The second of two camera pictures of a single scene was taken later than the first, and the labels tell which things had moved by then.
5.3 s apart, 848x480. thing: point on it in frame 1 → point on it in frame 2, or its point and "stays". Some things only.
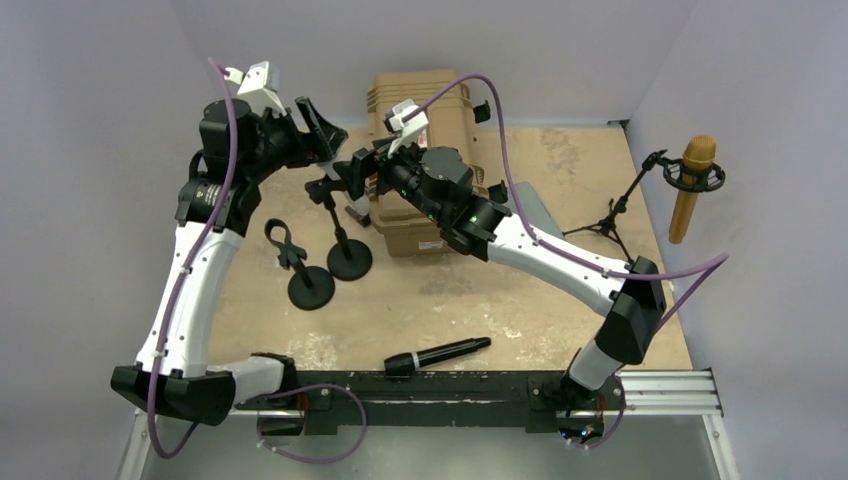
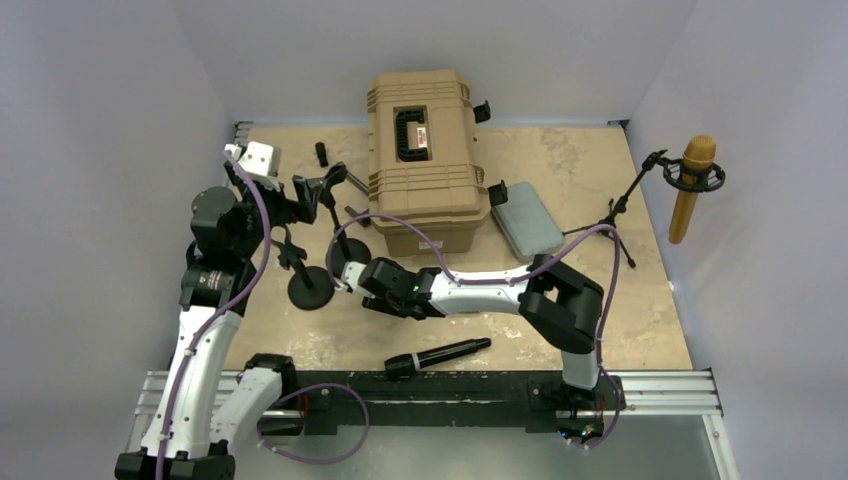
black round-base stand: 348,259 stays
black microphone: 403,364 stays
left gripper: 327,138 → 291,211
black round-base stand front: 310,288 stays
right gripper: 367,162 → 376,300
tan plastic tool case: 402,230 stays
